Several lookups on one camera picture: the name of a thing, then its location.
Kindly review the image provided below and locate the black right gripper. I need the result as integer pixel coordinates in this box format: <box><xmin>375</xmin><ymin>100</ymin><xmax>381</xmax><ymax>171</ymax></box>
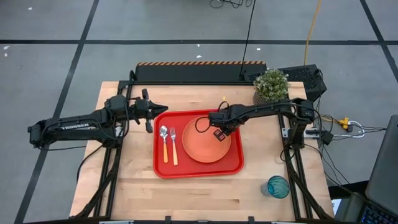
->
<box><xmin>207</xmin><ymin>106</ymin><xmax>241</xmax><ymax>143</ymax></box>

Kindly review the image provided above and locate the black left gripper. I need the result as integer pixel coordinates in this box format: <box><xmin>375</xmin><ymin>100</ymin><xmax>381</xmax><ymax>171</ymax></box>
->
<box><xmin>133</xmin><ymin>88</ymin><xmax>169</xmax><ymax>134</ymax></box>

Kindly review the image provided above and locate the orange plastic plate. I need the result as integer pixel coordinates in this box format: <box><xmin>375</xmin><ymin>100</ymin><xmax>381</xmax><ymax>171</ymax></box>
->
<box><xmin>181</xmin><ymin>115</ymin><xmax>233</xmax><ymax>164</ymax></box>

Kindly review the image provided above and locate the spoon with orange handle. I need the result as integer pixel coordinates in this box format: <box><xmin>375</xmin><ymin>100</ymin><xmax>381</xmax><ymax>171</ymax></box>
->
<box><xmin>159</xmin><ymin>124</ymin><xmax>170</xmax><ymax>164</ymax></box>

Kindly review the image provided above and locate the fork with orange handle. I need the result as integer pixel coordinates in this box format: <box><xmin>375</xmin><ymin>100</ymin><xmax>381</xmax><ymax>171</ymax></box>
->
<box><xmin>169</xmin><ymin>126</ymin><xmax>179</xmax><ymax>167</ymax></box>

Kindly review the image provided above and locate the teal faceted plastic cup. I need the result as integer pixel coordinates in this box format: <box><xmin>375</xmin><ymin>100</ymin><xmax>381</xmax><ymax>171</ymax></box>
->
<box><xmin>260</xmin><ymin>174</ymin><xmax>291</xmax><ymax>200</ymax></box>

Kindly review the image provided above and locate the red plastic tray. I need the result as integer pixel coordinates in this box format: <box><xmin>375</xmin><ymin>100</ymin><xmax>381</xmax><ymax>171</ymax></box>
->
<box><xmin>152</xmin><ymin>108</ymin><xmax>245</xmax><ymax>180</ymax></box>

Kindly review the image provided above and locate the long black box hazard stripe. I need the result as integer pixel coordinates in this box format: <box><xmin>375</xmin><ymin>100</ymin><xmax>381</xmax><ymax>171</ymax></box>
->
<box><xmin>134</xmin><ymin>60</ymin><xmax>268</xmax><ymax>83</ymax></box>

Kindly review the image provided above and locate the potted plant in striped pot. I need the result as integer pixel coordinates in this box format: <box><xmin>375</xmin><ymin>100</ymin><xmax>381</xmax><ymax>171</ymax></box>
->
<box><xmin>252</xmin><ymin>68</ymin><xmax>291</xmax><ymax>105</ymax></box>

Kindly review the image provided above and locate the black perforated computer case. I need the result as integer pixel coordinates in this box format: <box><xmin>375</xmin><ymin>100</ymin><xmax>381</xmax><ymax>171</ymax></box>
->
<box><xmin>277</xmin><ymin>63</ymin><xmax>328</xmax><ymax>103</ymax></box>

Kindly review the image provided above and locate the black power adapter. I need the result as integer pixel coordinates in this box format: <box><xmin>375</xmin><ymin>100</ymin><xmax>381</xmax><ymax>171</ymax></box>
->
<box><xmin>320</xmin><ymin>130</ymin><xmax>335</xmax><ymax>146</ymax></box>

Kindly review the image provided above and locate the yellow plug connector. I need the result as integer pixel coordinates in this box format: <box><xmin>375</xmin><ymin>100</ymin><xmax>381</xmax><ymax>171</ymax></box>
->
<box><xmin>338</xmin><ymin>116</ymin><xmax>351</xmax><ymax>130</ymax></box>

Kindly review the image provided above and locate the grey laptop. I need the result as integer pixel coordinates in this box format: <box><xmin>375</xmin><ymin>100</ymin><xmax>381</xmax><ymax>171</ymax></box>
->
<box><xmin>359</xmin><ymin>114</ymin><xmax>398</xmax><ymax>224</ymax></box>

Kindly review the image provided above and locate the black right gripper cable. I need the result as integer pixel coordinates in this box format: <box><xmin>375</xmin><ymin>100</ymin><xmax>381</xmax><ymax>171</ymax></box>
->
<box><xmin>194</xmin><ymin>100</ymin><xmax>231</xmax><ymax>134</ymax></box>

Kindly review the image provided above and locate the black aluminium table frame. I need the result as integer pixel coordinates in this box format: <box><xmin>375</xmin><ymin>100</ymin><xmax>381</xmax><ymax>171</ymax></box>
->
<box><xmin>73</xmin><ymin>70</ymin><xmax>336</xmax><ymax>224</ymax></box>

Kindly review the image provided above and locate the black left base cable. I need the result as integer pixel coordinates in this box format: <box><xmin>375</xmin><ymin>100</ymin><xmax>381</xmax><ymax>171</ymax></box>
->
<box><xmin>75</xmin><ymin>144</ymin><xmax>105</xmax><ymax>185</ymax></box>

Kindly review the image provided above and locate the black hanging cable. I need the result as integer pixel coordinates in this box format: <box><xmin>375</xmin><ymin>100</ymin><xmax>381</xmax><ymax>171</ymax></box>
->
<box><xmin>238</xmin><ymin>0</ymin><xmax>257</xmax><ymax>80</ymax></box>

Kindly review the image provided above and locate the black coiled floor cable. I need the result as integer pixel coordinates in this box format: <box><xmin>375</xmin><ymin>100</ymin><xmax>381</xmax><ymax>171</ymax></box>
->
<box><xmin>208</xmin><ymin>0</ymin><xmax>254</xmax><ymax>9</ymax></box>

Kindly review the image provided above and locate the yellow hanging cable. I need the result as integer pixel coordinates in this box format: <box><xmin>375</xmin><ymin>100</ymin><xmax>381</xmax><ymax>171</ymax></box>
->
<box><xmin>303</xmin><ymin>0</ymin><xmax>323</xmax><ymax>67</ymax></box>

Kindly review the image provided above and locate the white looped cable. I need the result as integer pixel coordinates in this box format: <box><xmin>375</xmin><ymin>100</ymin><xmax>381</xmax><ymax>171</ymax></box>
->
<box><xmin>331</xmin><ymin>120</ymin><xmax>366</xmax><ymax>139</ymax></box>

